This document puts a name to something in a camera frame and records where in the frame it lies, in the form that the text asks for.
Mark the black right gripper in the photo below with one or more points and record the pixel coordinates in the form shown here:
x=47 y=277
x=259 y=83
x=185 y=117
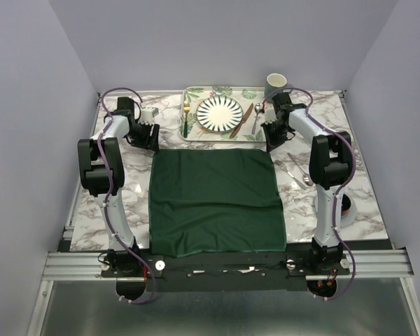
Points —
x=271 y=143

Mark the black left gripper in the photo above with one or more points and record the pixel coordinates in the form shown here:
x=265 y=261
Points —
x=148 y=142

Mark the dark green cloth napkin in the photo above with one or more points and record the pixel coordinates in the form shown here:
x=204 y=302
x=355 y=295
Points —
x=212 y=201

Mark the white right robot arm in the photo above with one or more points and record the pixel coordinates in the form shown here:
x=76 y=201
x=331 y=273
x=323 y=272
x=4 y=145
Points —
x=332 y=165

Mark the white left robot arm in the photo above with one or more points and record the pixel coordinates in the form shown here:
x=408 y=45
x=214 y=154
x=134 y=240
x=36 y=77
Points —
x=101 y=165

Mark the silver spoon on tray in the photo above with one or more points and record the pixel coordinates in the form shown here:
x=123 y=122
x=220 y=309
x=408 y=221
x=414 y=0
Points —
x=258 y=110

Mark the silver fork on table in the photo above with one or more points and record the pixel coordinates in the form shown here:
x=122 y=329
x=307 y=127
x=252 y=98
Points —
x=282 y=166

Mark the leaf-patterned serving tray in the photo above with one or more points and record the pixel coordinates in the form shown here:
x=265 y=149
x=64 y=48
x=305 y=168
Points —
x=244 y=95

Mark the green ceramic mug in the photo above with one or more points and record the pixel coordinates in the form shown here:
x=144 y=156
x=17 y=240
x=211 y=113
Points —
x=274 y=81

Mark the striped white round plate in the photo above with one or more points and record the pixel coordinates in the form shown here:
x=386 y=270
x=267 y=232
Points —
x=219 y=114

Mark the silver spoon on table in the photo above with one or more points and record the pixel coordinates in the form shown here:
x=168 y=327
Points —
x=305 y=176

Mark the white saucer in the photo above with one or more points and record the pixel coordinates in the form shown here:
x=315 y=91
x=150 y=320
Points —
x=349 y=218

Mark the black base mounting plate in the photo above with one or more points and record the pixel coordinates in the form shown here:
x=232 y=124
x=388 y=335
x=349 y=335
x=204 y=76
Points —
x=297 y=268

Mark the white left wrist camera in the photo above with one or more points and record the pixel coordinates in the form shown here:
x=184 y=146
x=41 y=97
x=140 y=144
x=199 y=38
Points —
x=147 y=116

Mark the gold fork green handle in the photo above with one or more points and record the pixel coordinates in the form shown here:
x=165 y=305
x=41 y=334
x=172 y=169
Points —
x=186 y=110

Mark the aluminium frame rail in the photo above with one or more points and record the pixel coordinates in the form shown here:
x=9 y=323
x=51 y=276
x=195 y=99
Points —
x=381 y=266

